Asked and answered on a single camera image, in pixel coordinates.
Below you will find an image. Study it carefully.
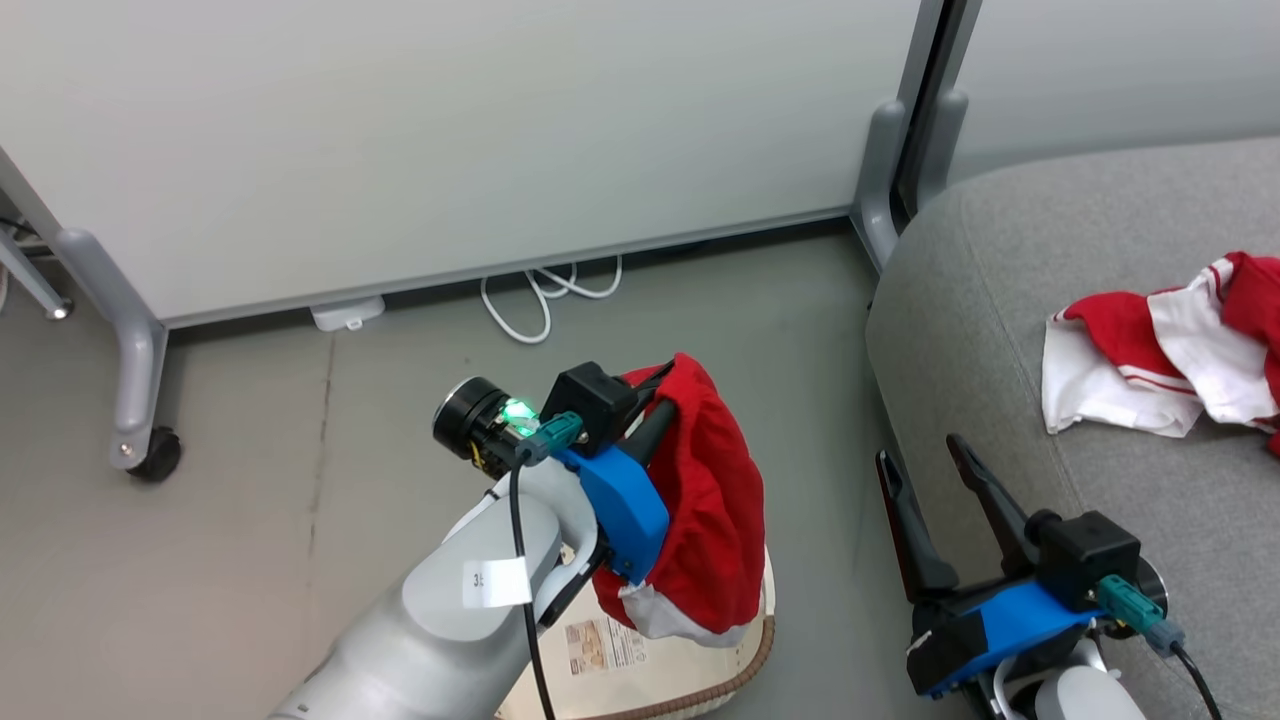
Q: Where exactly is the large white partition panel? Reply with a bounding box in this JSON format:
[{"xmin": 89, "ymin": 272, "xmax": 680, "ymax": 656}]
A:
[{"xmin": 0, "ymin": 0, "xmax": 947, "ymax": 330}]

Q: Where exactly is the grey fabric sofa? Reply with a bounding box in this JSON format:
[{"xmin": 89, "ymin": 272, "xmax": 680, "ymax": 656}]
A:
[{"xmin": 864, "ymin": 137, "xmax": 1280, "ymax": 720}]

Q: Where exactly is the red and white striped garment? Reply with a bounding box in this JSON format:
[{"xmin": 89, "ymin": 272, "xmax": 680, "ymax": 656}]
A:
[{"xmin": 1040, "ymin": 251, "xmax": 1280, "ymax": 460}]

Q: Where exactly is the teal right cable connector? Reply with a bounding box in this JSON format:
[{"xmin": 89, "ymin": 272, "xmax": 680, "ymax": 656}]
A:
[{"xmin": 1094, "ymin": 574, "xmax": 1187, "ymax": 657}]

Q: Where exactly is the grey partition leg with caster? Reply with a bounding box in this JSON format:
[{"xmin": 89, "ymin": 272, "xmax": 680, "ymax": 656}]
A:
[{"xmin": 54, "ymin": 227, "xmax": 170, "ymax": 472}]

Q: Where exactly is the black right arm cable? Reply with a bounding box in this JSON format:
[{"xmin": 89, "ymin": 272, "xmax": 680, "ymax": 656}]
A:
[{"xmin": 1168, "ymin": 644, "xmax": 1225, "ymax": 720}]

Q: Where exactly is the red garment with white hem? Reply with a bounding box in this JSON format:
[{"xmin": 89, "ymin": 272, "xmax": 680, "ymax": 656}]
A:
[{"xmin": 591, "ymin": 351, "xmax": 767, "ymax": 647}]

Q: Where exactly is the grey metal table leg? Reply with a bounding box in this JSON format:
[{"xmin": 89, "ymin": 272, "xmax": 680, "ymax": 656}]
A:
[{"xmin": 0, "ymin": 224, "xmax": 74, "ymax": 322}]

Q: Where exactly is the white looped cable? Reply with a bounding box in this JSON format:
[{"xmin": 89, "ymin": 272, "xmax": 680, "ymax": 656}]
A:
[{"xmin": 480, "ymin": 254, "xmax": 624, "ymax": 346}]

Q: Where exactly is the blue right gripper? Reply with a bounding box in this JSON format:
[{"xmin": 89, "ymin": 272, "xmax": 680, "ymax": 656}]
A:
[{"xmin": 876, "ymin": 433, "xmax": 1102, "ymax": 700}]

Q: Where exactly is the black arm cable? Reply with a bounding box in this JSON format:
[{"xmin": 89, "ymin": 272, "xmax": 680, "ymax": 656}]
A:
[
  {"xmin": 509, "ymin": 455, "xmax": 557, "ymax": 720},
  {"xmin": 1168, "ymin": 644, "xmax": 1225, "ymax": 720}
]

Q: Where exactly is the teal left cable connector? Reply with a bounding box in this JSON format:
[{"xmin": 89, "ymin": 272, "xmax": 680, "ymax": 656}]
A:
[{"xmin": 514, "ymin": 411, "xmax": 585, "ymax": 469}]

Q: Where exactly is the white power adapter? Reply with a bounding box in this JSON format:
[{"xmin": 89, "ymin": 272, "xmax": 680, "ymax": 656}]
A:
[{"xmin": 309, "ymin": 295, "xmax": 387, "ymax": 333}]

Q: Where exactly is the teal cable connector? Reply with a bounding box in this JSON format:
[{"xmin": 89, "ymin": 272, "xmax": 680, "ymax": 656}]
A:
[
  {"xmin": 514, "ymin": 411, "xmax": 585, "ymax": 469},
  {"xmin": 1094, "ymin": 574, "xmax": 1187, "ymax": 657}
]

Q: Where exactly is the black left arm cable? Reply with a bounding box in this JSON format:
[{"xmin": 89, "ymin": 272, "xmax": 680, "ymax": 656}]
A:
[{"xmin": 509, "ymin": 455, "xmax": 557, "ymax": 720}]

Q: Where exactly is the cream laundry basket brown rim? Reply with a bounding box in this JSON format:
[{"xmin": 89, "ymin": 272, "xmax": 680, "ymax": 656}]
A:
[{"xmin": 494, "ymin": 545, "xmax": 777, "ymax": 720}]

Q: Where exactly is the black caster wheel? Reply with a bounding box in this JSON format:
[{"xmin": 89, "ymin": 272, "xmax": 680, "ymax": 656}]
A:
[{"xmin": 124, "ymin": 426, "xmax": 184, "ymax": 485}]

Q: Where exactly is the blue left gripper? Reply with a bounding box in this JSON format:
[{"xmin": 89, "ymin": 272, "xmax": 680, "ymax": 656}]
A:
[{"xmin": 554, "ymin": 361, "xmax": 680, "ymax": 587}]

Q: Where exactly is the narrow white partition panel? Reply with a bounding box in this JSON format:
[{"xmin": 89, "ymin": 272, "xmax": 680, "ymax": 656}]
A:
[{"xmin": 944, "ymin": 0, "xmax": 1280, "ymax": 185}]

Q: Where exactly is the white paper cable tag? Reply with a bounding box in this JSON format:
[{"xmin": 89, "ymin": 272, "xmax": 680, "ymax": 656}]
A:
[{"xmin": 461, "ymin": 557, "xmax": 533, "ymax": 610}]

